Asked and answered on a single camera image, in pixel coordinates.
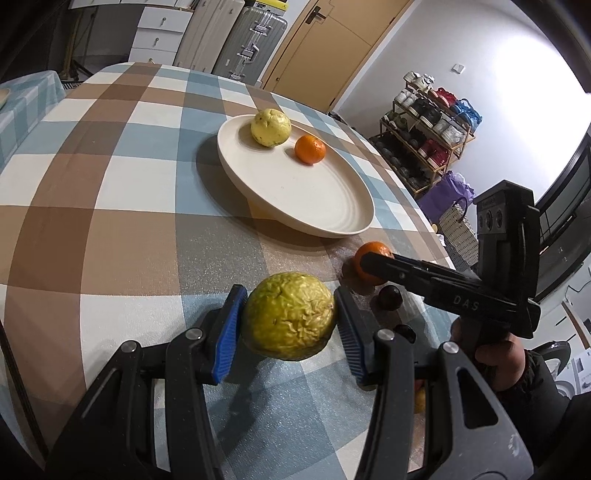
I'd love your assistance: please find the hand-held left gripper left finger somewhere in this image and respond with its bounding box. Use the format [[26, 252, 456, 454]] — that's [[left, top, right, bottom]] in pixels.
[[44, 284, 250, 480]]

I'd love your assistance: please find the dark glass screen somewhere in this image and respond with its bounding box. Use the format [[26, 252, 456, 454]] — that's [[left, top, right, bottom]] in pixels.
[[536, 138, 591, 301]]

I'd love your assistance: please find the large cream plate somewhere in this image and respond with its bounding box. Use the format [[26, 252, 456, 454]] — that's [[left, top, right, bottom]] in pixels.
[[217, 114, 375, 238]]

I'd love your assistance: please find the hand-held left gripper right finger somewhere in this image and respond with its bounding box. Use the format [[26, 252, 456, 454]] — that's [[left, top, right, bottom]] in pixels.
[[332, 286, 548, 480]]

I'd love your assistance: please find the side table with checked cloth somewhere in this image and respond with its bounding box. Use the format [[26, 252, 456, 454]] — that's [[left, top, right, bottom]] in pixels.
[[0, 69, 65, 171]]

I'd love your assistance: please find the purple bag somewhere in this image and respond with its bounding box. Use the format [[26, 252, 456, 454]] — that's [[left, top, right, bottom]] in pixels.
[[418, 171, 476, 224]]

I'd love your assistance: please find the wooden door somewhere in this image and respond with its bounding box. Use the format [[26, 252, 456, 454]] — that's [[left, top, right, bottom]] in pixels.
[[263, 0, 414, 112]]

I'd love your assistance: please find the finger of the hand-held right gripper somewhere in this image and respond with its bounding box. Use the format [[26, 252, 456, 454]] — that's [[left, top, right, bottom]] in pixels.
[[360, 253, 480, 297]]

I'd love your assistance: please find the person's right forearm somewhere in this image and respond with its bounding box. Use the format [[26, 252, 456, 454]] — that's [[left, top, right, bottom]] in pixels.
[[496, 350, 575, 480]]

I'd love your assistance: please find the checked tablecloth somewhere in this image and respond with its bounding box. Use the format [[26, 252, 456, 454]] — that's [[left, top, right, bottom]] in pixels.
[[0, 62, 472, 480]]

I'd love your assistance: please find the white woven basket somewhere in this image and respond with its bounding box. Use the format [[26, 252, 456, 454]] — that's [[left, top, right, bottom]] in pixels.
[[438, 198, 481, 271]]

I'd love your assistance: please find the person's right hand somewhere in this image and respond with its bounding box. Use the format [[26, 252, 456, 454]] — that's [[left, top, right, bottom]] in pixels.
[[450, 316, 528, 394]]

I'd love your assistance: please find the group of shoes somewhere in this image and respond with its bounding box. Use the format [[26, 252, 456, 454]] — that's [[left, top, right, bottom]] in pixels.
[[376, 71, 483, 192]]

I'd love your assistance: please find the white cardboard box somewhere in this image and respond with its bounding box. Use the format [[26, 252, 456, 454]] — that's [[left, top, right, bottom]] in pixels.
[[570, 351, 591, 395]]

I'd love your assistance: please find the silver suitcase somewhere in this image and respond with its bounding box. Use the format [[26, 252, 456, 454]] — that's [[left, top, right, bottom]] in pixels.
[[212, 6, 288, 84]]

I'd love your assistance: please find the smooth yellow passion fruit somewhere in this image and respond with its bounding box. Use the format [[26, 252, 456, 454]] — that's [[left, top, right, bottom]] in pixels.
[[250, 108, 293, 148]]

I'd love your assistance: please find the wooden shoe rack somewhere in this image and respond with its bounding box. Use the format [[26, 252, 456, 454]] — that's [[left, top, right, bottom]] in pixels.
[[369, 71, 483, 199]]

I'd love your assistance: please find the wrinkled yellow passion fruit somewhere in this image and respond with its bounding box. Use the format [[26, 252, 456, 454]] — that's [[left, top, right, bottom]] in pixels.
[[241, 272, 338, 361]]

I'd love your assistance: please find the white drawer cabinet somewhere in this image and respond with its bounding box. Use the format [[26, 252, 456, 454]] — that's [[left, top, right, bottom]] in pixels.
[[129, 4, 195, 65]]

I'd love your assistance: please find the orange mandarin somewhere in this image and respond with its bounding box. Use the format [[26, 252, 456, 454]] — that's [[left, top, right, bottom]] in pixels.
[[294, 135, 327, 166], [353, 241, 395, 284]]

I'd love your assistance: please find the beige suitcase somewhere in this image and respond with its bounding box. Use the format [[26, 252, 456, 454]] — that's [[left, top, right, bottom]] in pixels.
[[173, 0, 245, 72]]

